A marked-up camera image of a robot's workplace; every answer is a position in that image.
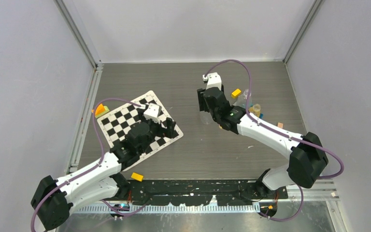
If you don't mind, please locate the clear bottle blue cap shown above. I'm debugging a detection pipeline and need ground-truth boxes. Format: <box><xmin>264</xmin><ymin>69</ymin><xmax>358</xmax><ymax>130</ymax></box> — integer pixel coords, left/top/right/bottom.
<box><xmin>200</xmin><ymin>111</ymin><xmax>213</xmax><ymax>125</ymax></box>

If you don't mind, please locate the clear plastic bottle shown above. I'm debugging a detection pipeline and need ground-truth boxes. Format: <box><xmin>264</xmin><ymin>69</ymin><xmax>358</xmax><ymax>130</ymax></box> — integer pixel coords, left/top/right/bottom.
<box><xmin>234</xmin><ymin>89</ymin><xmax>253</xmax><ymax>109</ymax></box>

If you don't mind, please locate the yellow juice bottle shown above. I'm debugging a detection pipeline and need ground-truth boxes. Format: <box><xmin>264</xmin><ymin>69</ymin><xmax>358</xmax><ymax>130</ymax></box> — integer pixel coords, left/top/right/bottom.
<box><xmin>249</xmin><ymin>104</ymin><xmax>261</xmax><ymax>118</ymax></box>

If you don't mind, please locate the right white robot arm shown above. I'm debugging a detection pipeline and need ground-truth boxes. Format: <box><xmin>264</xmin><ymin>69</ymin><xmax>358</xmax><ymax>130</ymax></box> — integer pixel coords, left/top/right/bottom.
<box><xmin>197</xmin><ymin>87</ymin><xmax>328</xmax><ymax>199</ymax></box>

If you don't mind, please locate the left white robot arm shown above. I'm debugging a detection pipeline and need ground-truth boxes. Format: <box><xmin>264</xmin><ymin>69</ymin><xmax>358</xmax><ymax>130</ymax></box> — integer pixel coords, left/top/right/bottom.
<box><xmin>30</xmin><ymin>118</ymin><xmax>176</xmax><ymax>231</ymax></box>

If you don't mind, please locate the black white chessboard mat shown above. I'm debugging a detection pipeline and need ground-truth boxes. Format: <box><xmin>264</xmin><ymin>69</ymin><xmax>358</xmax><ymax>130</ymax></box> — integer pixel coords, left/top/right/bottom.
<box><xmin>97</xmin><ymin>90</ymin><xmax>184</xmax><ymax>169</ymax></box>

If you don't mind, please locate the yellow block near base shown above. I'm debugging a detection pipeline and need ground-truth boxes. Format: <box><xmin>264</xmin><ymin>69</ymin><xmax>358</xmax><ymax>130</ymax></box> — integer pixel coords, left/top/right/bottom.
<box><xmin>131</xmin><ymin>172</ymin><xmax>144</xmax><ymax>182</ymax></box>

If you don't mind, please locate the orange green block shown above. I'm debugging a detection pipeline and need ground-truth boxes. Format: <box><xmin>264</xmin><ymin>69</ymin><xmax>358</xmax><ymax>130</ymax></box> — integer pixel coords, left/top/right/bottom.
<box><xmin>91</xmin><ymin>103</ymin><xmax>110</xmax><ymax>118</ymax></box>

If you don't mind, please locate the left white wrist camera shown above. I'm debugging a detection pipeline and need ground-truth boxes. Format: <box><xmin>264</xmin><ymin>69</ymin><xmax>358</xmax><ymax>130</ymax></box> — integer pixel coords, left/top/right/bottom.
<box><xmin>139</xmin><ymin>103</ymin><xmax>162</xmax><ymax>124</ymax></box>

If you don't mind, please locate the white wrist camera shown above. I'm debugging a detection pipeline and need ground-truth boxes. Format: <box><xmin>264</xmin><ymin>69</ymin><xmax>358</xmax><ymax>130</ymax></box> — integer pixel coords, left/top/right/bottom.
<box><xmin>202</xmin><ymin>72</ymin><xmax>223</xmax><ymax>91</ymax></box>
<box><xmin>139</xmin><ymin>103</ymin><xmax>162</xmax><ymax>124</ymax></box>

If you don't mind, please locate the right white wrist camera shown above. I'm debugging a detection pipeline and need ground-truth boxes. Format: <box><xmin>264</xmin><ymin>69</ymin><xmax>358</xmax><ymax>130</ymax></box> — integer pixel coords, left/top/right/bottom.
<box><xmin>202</xmin><ymin>72</ymin><xmax>223</xmax><ymax>91</ymax></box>

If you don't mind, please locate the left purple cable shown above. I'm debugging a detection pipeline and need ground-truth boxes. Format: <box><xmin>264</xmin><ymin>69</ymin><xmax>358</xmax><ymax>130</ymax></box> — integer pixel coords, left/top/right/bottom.
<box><xmin>30</xmin><ymin>97</ymin><xmax>151</xmax><ymax>232</ymax></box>

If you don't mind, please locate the purple cable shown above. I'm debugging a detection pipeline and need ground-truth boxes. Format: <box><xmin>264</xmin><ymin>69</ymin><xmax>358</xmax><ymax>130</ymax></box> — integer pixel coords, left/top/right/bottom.
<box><xmin>30</xmin><ymin>97</ymin><xmax>151</xmax><ymax>232</ymax></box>
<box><xmin>204</xmin><ymin>59</ymin><xmax>345</xmax><ymax>222</ymax></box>

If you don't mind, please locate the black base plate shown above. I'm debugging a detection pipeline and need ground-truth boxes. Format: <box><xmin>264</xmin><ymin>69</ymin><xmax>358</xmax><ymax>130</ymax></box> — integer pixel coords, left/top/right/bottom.
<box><xmin>110</xmin><ymin>179</ymin><xmax>288</xmax><ymax>206</ymax></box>

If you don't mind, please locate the grey slotted cable duct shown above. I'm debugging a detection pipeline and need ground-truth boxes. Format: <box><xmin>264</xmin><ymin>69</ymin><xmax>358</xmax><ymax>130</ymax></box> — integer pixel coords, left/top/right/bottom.
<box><xmin>75</xmin><ymin>203</ymin><xmax>260</xmax><ymax>214</ymax></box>

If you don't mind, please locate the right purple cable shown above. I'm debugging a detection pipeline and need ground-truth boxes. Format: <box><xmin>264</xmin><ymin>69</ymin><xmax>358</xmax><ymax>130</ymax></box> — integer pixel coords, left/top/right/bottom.
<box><xmin>204</xmin><ymin>59</ymin><xmax>345</xmax><ymax>222</ymax></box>

